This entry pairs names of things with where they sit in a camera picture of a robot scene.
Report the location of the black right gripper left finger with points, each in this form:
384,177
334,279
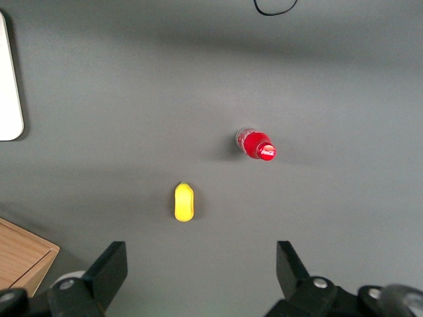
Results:
109,267

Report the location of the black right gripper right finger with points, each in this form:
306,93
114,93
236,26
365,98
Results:
292,270

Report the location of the beige rectangular tray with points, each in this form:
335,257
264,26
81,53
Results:
8,82

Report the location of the wooden two-drawer cabinet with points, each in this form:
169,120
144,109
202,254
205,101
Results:
20,254

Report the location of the yellow lemon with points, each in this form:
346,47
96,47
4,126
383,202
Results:
184,203

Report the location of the red cola bottle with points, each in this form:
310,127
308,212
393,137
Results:
256,145

